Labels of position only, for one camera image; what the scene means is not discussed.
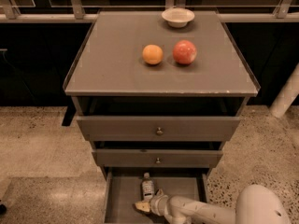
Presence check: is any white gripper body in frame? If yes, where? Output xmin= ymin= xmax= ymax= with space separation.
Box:
xmin=149 ymin=194 xmax=169 ymax=217

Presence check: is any clear plastic bottle white cap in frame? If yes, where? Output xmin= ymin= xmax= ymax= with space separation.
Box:
xmin=141 ymin=173 xmax=155 ymax=201

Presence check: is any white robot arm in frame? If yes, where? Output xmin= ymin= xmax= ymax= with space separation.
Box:
xmin=135 ymin=185 xmax=291 ymax=224

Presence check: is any grey bottom drawer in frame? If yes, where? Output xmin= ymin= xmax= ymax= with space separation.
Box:
xmin=104 ymin=168 xmax=209 ymax=224

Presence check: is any grey drawer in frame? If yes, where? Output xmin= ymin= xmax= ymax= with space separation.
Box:
xmin=77 ymin=116 xmax=240 ymax=142
xmin=92 ymin=149 xmax=223 ymax=168
xmin=104 ymin=168 xmax=209 ymax=224

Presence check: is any brass top drawer knob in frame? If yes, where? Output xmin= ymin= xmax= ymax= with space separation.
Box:
xmin=156 ymin=127 xmax=164 ymax=136

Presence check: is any grey middle drawer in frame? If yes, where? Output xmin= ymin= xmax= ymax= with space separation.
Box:
xmin=92 ymin=149 xmax=223 ymax=168

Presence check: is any grey top drawer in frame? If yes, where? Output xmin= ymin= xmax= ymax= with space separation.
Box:
xmin=77 ymin=116 xmax=240 ymax=142

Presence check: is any grey drawer cabinet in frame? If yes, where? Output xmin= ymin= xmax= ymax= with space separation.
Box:
xmin=63 ymin=9 xmax=261 ymax=224

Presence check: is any orange fruit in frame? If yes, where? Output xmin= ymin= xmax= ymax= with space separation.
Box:
xmin=142 ymin=45 xmax=164 ymax=65

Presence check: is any black object at floor edge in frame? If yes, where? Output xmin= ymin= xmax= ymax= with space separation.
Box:
xmin=0 ymin=204 xmax=7 ymax=215

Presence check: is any red apple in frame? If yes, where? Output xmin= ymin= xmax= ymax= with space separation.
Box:
xmin=173 ymin=40 xmax=197 ymax=65

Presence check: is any white pillar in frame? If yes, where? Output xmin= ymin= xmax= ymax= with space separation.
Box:
xmin=270 ymin=64 xmax=299 ymax=118

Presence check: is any white ceramic bowl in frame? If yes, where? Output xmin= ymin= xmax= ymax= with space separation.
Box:
xmin=162 ymin=7 xmax=195 ymax=28

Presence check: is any metal window railing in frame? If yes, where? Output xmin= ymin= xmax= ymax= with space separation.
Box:
xmin=0 ymin=0 xmax=299 ymax=23

